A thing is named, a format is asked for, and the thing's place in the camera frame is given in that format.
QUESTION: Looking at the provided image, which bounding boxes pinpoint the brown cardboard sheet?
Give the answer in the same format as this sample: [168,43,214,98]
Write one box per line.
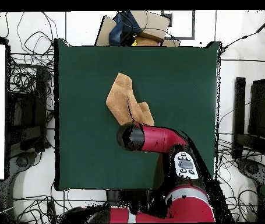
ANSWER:
[94,15,117,47]

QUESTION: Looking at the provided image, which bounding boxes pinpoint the orange-brown cloth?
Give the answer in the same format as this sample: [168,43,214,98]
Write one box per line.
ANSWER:
[133,34,164,47]

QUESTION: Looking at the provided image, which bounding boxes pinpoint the black chair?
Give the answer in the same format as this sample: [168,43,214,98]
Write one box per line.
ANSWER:
[248,78,265,141]

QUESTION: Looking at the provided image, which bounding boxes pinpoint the orange terry towel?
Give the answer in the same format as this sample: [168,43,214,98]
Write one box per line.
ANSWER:
[105,72,156,128]

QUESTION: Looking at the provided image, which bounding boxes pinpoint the black wheeled stand base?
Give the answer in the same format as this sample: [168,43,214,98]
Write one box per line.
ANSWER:
[6,150,44,187]

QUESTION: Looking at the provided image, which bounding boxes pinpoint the dark green table cloth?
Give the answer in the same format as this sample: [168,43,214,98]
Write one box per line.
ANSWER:
[53,38,222,191]

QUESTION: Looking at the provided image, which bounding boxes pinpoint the blue jeans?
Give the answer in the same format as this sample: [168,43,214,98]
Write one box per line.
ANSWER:
[108,10,144,47]

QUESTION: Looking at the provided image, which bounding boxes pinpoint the brown cardboard box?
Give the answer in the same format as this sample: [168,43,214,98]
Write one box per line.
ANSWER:
[129,10,171,40]

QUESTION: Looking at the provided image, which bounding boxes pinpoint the dark-framed white board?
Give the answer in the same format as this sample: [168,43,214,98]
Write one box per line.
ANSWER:
[161,10,196,40]

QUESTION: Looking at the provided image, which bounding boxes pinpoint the black cable tangle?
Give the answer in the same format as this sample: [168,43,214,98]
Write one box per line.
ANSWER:
[5,11,58,110]
[217,139,260,222]

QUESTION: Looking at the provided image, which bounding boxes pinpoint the black cable with adapter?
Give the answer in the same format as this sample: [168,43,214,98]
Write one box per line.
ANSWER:
[220,10,265,59]

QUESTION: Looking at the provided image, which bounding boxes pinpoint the black upright post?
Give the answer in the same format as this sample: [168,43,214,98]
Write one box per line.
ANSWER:
[232,76,246,160]

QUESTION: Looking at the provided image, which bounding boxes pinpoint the black equipment stand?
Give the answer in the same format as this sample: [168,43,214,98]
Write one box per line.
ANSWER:
[6,65,51,152]

